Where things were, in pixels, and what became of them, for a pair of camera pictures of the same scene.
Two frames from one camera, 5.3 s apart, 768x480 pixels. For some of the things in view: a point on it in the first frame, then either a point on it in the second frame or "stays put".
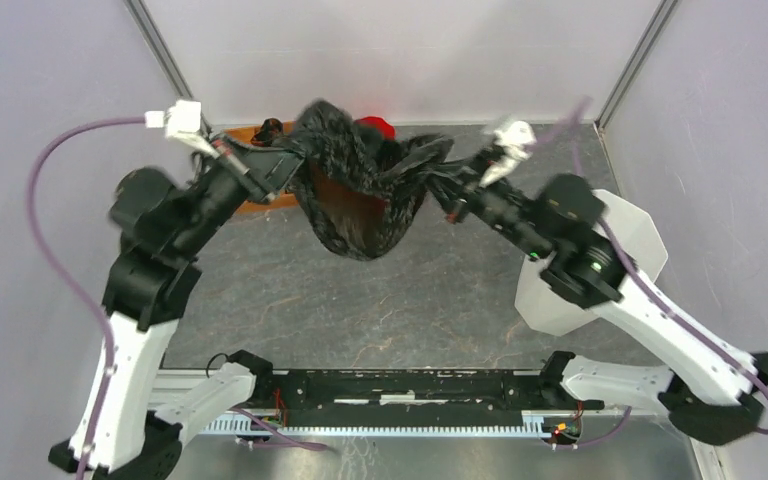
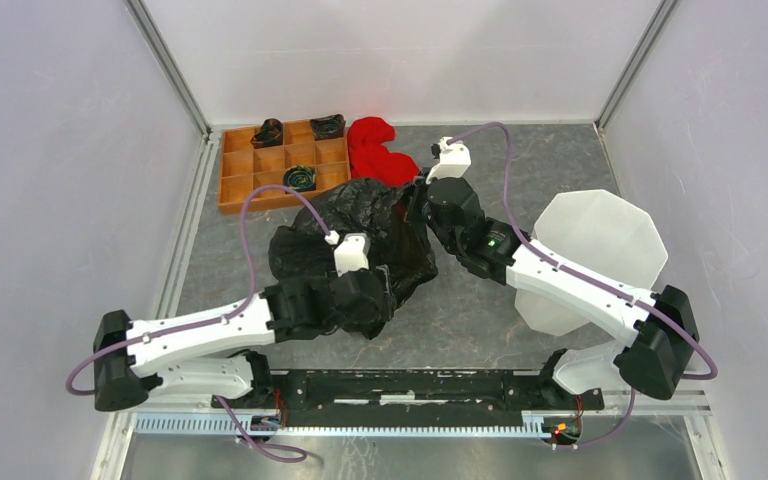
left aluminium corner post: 164,59 stays put
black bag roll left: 269,129 stays put
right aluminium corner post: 635,63 stays put
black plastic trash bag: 367,195 -> 400,238
